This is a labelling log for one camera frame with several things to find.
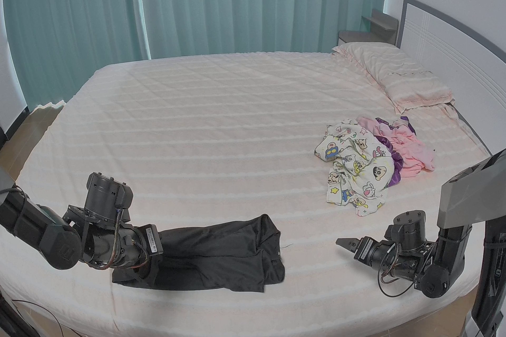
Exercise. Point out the pink garment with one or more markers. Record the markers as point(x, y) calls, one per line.
point(415, 153)

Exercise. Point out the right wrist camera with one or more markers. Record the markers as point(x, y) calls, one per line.
point(389, 234)

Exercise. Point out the bed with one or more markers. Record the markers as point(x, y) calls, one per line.
point(197, 110)

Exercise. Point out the purple garment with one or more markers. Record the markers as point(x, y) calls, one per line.
point(395, 165)

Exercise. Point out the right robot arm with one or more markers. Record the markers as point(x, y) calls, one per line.
point(454, 232)

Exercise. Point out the white printed pyjama top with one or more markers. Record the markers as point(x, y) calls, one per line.
point(355, 169)

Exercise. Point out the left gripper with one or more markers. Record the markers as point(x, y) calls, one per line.
point(148, 242)

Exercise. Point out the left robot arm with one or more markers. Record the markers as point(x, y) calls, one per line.
point(31, 225)

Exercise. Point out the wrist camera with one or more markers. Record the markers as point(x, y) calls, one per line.
point(125, 197)
point(389, 234)

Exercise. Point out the black T-shirt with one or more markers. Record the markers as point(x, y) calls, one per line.
point(221, 252)

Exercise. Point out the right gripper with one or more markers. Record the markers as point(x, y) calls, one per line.
point(371, 250)

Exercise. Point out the cream pillow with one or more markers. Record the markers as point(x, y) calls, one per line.
point(407, 78)

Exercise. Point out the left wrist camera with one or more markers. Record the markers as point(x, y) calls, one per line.
point(125, 197)

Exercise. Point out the grey bedside table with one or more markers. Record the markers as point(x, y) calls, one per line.
point(357, 37)

